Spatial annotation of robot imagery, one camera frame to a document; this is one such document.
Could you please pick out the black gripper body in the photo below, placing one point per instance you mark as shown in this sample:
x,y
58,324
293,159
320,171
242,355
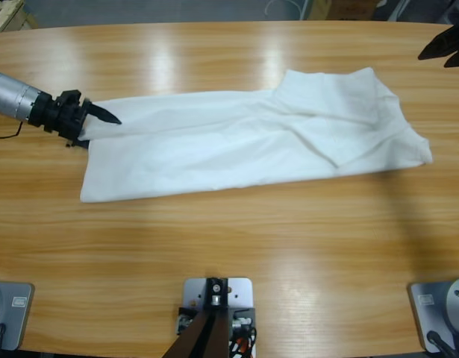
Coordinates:
x,y
61,117

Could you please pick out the white T-shirt with small print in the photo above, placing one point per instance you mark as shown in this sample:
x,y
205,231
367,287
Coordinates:
x,y
233,141

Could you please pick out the black chair base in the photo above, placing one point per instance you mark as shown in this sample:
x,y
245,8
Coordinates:
x,y
419,11

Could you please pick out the brown cardboard box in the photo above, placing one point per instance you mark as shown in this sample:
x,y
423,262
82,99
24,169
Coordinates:
x,y
341,9

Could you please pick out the white round hoop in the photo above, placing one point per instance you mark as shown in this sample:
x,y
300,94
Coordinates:
x,y
274,5

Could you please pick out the wrist black camera bracket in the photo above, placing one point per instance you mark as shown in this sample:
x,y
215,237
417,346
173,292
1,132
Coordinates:
x,y
70,97

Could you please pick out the arm grey base plate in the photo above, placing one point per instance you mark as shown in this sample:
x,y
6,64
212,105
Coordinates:
x,y
16,313
438,306

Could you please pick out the grey white mount block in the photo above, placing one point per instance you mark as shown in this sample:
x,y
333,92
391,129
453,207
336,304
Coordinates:
x,y
240,294

